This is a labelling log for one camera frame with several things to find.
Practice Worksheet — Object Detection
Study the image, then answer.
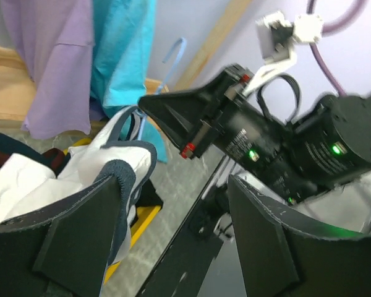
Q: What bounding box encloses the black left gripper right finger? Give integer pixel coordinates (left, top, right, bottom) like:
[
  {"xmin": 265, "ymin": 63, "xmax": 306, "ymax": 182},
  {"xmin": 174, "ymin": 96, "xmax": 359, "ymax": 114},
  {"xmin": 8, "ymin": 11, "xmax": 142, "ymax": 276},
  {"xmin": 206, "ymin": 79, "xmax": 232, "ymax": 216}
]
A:
[{"xmin": 228, "ymin": 176, "xmax": 371, "ymax": 296}]

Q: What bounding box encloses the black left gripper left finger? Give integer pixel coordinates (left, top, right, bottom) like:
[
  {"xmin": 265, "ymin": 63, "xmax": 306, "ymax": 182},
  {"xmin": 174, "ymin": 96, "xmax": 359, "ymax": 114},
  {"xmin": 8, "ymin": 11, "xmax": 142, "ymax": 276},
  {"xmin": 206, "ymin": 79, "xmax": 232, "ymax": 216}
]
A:
[{"xmin": 0, "ymin": 177, "xmax": 121, "ymax": 296}]

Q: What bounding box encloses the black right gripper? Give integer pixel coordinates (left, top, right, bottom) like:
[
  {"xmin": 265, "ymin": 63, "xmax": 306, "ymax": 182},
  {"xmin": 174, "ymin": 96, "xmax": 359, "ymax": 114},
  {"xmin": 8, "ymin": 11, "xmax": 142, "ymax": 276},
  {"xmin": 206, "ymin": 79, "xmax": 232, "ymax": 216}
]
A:
[{"xmin": 139, "ymin": 64, "xmax": 292, "ymax": 173}]

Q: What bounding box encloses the blue wire hanger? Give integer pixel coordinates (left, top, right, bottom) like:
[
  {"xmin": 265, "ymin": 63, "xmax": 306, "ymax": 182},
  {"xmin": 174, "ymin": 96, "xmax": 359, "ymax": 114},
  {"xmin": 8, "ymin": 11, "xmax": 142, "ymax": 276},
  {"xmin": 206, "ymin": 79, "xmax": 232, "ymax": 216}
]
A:
[{"xmin": 137, "ymin": 37, "xmax": 187, "ymax": 140}]

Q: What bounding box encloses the white navy-trimmed tank top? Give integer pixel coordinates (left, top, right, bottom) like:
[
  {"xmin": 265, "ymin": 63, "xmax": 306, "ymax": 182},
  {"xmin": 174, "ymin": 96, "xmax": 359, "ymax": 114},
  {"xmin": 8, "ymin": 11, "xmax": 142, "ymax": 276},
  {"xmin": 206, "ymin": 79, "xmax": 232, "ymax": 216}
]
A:
[{"xmin": 0, "ymin": 106, "xmax": 157, "ymax": 264}]

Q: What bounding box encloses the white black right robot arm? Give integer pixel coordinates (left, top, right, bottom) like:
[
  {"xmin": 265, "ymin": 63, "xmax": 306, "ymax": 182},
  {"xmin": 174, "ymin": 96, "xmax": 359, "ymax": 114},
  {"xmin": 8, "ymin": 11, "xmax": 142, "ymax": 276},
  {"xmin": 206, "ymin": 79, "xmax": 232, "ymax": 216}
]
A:
[{"xmin": 139, "ymin": 64, "xmax": 371, "ymax": 204}]

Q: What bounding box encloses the yellow plastic tray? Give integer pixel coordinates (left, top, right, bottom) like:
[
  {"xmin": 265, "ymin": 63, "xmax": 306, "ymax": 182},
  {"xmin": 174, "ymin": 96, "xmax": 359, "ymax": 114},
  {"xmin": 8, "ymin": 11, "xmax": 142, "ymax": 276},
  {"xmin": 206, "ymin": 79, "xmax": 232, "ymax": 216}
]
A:
[{"xmin": 59, "ymin": 139, "xmax": 161, "ymax": 282}]

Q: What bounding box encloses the black garment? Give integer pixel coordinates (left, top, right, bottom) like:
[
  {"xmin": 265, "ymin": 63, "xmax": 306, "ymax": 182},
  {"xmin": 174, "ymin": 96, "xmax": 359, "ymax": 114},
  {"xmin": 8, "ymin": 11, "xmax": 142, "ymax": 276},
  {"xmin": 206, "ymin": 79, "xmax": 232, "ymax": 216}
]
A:
[{"xmin": 135, "ymin": 179, "xmax": 164, "ymax": 210}]

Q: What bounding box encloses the turquoise t-shirt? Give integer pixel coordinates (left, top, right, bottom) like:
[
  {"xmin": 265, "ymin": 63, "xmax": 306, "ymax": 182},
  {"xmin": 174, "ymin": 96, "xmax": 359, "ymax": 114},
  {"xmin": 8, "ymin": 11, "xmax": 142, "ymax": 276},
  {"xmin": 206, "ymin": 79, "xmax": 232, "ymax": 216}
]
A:
[{"xmin": 89, "ymin": 0, "xmax": 169, "ymax": 164}]

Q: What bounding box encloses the purple blue t-shirt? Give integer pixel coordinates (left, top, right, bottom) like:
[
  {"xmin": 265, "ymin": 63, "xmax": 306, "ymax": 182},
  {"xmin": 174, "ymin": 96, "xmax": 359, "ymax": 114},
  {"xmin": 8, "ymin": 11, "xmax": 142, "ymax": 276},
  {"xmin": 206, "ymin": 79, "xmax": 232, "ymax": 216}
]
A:
[{"xmin": 1, "ymin": 1, "xmax": 94, "ymax": 139}]

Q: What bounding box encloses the right wooden clothes rack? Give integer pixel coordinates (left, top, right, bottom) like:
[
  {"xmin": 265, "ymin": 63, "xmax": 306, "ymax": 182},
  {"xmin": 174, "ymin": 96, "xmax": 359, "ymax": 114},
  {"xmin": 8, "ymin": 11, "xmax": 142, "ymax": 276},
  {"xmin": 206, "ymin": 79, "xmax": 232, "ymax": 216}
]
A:
[{"xmin": 0, "ymin": 1, "xmax": 251, "ymax": 132}]

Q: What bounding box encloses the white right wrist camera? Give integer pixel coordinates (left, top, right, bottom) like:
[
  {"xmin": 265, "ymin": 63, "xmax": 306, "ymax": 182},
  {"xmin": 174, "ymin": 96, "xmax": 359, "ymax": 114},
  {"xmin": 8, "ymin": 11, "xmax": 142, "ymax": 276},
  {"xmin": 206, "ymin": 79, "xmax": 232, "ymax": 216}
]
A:
[{"xmin": 242, "ymin": 11, "xmax": 323, "ymax": 97}]

